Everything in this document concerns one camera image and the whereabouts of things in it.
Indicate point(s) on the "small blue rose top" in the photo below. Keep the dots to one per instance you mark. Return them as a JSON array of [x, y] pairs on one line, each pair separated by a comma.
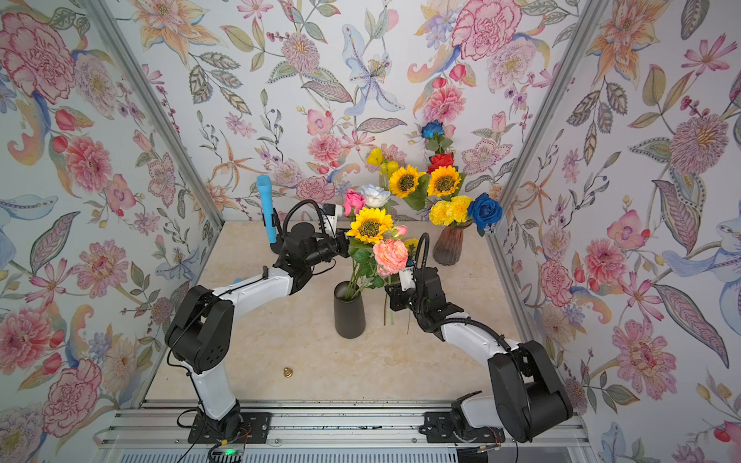
[[432, 130]]

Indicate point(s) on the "right sunflower in pink vase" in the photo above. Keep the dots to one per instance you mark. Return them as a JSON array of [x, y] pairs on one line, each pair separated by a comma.
[[443, 182]]

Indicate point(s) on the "red rose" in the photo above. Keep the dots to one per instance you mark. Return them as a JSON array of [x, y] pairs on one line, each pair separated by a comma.
[[438, 161]]

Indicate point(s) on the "pink ribbed glass vase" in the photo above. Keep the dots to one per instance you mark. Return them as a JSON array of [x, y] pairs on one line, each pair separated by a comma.
[[448, 249]]

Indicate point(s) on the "pink peony flower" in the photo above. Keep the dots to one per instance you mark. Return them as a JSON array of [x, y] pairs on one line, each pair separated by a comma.
[[391, 257]]

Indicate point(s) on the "right yellow carnation pink vase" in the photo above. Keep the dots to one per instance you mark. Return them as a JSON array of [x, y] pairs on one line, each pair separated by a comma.
[[459, 208]]

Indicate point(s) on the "yellow carnation pink vase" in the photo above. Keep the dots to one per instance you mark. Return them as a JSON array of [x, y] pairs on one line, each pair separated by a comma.
[[441, 214], [459, 208]]

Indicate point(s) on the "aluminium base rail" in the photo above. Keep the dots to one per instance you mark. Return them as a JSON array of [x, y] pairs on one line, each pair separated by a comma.
[[334, 431]]

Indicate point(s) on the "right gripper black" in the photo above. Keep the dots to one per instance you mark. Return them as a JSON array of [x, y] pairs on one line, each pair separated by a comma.
[[397, 296]]

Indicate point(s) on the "dark grey vase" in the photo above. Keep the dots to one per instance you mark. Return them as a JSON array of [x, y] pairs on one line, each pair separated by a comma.
[[349, 311]]

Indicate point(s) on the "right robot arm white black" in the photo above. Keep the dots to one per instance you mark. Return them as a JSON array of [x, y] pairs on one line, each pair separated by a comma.
[[527, 395]]

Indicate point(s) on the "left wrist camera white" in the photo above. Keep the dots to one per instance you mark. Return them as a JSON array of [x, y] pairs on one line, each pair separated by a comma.
[[331, 213]]

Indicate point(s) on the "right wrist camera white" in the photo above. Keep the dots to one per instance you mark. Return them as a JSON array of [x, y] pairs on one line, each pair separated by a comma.
[[407, 279]]

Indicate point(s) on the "blue tube on black stand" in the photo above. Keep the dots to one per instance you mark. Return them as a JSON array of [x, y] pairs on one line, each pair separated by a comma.
[[274, 230]]

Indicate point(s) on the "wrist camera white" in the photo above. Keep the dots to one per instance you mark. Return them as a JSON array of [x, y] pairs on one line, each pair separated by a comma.
[[407, 279], [331, 213]]

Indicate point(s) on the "left yellow carnation pink vase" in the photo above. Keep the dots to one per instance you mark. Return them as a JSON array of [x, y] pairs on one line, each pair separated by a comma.
[[441, 214]]

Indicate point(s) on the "white rose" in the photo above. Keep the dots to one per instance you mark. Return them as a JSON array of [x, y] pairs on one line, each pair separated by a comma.
[[375, 196]]

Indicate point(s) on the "blue rose large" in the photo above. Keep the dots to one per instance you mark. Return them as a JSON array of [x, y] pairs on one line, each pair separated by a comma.
[[485, 213]]

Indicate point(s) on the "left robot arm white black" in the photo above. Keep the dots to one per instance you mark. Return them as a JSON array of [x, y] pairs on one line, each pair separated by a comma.
[[200, 334]]

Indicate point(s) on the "magenta rose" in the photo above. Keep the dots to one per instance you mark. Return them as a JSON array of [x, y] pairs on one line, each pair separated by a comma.
[[354, 203]]

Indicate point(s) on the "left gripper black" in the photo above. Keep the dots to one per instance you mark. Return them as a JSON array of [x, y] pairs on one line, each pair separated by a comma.
[[342, 243]]

